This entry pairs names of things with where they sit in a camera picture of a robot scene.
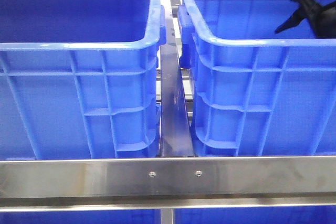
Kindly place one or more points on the steel shelf divider bar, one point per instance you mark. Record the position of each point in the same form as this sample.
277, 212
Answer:
175, 131

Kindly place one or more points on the blue bin with buttons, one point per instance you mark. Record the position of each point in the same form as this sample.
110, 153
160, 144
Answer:
257, 93

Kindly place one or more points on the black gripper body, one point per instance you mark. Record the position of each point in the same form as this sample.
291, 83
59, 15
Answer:
322, 20

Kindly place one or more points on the blue bin lower right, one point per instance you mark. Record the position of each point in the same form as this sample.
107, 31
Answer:
300, 214

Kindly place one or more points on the blue empty bin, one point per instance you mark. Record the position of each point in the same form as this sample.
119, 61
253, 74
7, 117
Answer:
78, 78

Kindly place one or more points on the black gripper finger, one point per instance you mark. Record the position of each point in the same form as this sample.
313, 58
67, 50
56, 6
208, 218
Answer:
293, 21
309, 5

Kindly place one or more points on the blue bin lower left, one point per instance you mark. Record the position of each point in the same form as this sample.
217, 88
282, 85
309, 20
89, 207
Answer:
104, 216

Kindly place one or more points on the steel front shelf rail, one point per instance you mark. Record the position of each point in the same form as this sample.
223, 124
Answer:
145, 183

